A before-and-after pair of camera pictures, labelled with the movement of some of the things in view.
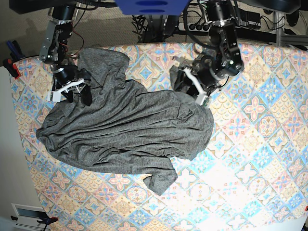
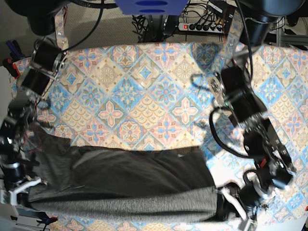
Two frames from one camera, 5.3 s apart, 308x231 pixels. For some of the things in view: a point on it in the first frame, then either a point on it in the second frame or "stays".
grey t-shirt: (127, 129) → (176, 185)
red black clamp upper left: (12, 68) stays
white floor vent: (27, 216) stays
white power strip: (195, 27) stays
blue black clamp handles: (16, 53) stays
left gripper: (61, 82) → (15, 180)
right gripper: (204, 71) → (246, 199)
